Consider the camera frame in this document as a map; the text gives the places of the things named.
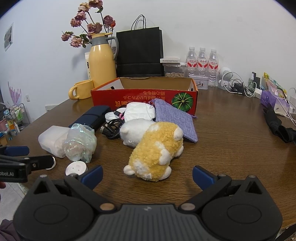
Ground tangled white cables and chargers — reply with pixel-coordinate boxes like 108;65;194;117
228;72;256;98

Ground purple plastic bag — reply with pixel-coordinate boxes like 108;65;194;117
260;90;289;114

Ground clear plastic bottle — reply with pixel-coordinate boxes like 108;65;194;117
62;123;97;163

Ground purple fabric pouch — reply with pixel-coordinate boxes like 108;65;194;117
150;99;198;143

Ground person's dark clothing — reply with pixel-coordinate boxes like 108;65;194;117
0;219;17;241

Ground white printed tin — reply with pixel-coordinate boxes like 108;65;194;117
188;74;210;90

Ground yellow thermos jug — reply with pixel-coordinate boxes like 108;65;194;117
88;33;119;88

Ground black paper bag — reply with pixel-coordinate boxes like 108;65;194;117
116;14;165;77

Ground white milk carton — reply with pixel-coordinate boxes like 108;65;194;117
85;51;91;79

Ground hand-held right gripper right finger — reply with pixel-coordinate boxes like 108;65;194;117
179;165;269;211

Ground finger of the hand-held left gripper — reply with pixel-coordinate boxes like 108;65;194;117
0;146;30;161
0;155;55;172

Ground white power strip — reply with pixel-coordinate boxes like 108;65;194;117
273;94;296;116

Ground translucent plastic box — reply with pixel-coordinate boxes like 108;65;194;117
38;125;70;158

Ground red cardboard box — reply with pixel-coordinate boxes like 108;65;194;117
91;77;199;116

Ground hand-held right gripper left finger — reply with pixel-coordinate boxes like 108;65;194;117
28;165;117;211

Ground clear water bottle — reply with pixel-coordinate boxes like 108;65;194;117
186;46;198;77
208;49;219;87
197;47;208;77

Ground wall poster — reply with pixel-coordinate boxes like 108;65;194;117
3;22;14;51

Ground white face mask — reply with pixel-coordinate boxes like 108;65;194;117
125;102;156;121

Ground clear container of nuts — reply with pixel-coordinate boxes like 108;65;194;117
163;62;187;78

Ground metal storage rack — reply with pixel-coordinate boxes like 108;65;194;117
0;103;31;146

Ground navy glasses case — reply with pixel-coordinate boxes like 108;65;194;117
69;105;111;130

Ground small white round lid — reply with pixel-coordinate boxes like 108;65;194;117
46;158;57;171

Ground colourful snack packet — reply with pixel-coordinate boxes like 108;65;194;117
264;72;287;98

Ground black cable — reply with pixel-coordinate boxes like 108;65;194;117
100;118;125;139

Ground yellow plush toy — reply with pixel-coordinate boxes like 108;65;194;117
123;122;184;181

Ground dried pink rose bouquet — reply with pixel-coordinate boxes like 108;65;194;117
61;0;116;48

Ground black cloth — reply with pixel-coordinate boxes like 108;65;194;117
263;103;296;143

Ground black power adapter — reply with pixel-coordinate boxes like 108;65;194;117
230;82;244;93

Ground white mini fan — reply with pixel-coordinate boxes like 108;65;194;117
217;67;234;90

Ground purple flower wall sticker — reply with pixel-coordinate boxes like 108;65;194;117
8;81;22;106

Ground yellow mug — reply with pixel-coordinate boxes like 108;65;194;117
68;79;94;100

